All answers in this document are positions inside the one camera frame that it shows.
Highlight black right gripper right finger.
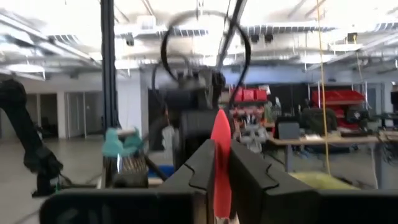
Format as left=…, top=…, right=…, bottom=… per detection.
left=229, top=139, right=323, bottom=224

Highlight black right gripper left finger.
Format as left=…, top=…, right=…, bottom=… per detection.
left=160, top=139, right=218, bottom=224

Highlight red spatula clear handle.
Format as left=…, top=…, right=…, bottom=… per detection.
left=210, top=108, right=241, bottom=224

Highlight red storage bins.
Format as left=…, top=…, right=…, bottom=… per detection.
left=231, top=87, right=269, bottom=103
left=311, top=89, right=366, bottom=107

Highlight grey background box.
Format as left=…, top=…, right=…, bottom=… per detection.
left=277, top=121, right=302, bottom=141

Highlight wooden background desk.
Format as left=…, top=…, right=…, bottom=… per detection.
left=267, top=133, right=398, bottom=191

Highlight teal framed metal grater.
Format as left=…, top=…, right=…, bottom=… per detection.
left=101, top=126, right=150, bottom=189

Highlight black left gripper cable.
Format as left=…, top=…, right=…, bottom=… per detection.
left=159, top=9, right=253, bottom=94

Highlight yellow hanging cable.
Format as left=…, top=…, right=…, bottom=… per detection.
left=316, top=0, right=331, bottom=175

